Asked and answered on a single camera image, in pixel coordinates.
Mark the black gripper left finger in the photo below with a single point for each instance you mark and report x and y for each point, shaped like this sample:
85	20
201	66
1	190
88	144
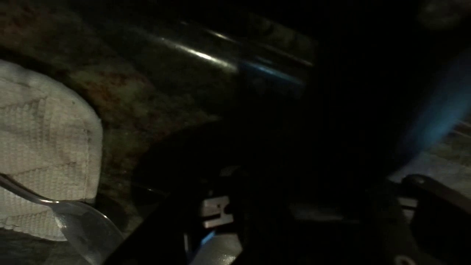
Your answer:
176	231

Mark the black frying pan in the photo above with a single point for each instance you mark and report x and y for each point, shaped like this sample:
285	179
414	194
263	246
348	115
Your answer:
251	174

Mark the metal knife on towel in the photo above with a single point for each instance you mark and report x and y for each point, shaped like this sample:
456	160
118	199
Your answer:
89	231

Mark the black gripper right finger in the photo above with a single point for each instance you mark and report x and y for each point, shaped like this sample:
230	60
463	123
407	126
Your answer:
420	221

